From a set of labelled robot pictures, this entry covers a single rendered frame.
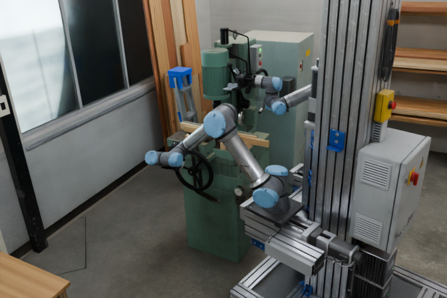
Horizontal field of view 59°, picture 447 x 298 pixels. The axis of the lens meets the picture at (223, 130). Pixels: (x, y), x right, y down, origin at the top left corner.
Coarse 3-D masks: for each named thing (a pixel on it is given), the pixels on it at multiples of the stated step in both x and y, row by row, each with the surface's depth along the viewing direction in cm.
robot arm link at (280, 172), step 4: (268, 168) 199; (272, 168) 200; (276, 168) 200; (280, 168) 200; (284, 168) 200; (268, 172) 197; (272, 172) 195; (276, 172) 195; (280, 172) 195; (284, 172) 196; (276, 176) 194; (280, 176) 195; (284, 176) 197; (280, 180) 194; (284, 180) 196; (284, 184) 196; (284, 188) 197; (284, 192) 201
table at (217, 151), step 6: (180, 132) 282; (186, 132) 282; (168, 138) 273; (174, 138) 273; (180, 138) 273; (168, 144) 275; (216, 144) 262; (252, 144) 260; (216, 150) 257; (222, 150) 254; (252, 150) 258; (186, 156) 258; (210, 156) 253; (216, 156) 259; (222, 156) 256; (228, 156) 254
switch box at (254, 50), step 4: (252, 48) 265; (256, 48) 264; (260, 48) 269; (252, 52) 266; (256, 52) 265; (252, 56) 268; (256, 56) 266; (252, 60) 269; (256, 60) 267; (260, 60) 272; (252, 64) 270; (256, 64) 268; (252, 68) 271; (256, 68) 270; (260, 68) 275
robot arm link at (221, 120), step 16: (224, 112) 184; (208, 128) 183; (224, 128) 181; (224, 144) 187; (240, 144) 185; (240, 160) 186; (256, 160) 189; (256, 176) 186; (272, 176) 194; (256, 192) 185; (272, 192) 184
